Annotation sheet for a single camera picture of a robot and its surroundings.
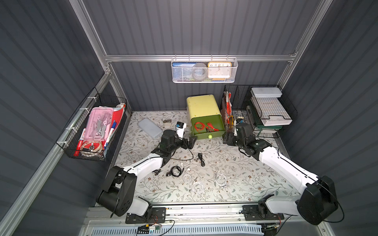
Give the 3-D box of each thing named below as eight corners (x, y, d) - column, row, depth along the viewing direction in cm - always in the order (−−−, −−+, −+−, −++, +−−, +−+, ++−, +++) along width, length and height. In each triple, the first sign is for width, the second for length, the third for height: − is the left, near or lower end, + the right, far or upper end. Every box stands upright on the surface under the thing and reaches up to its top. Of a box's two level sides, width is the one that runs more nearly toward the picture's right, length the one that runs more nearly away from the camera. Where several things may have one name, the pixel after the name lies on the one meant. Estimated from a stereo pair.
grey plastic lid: (135, 124, 115) (134, 122, 113) (144, 117, 119) (143, 115, 117) (156, 140, 105) (155, 138, 103) (165, 132, 110) (164, 130, 108)
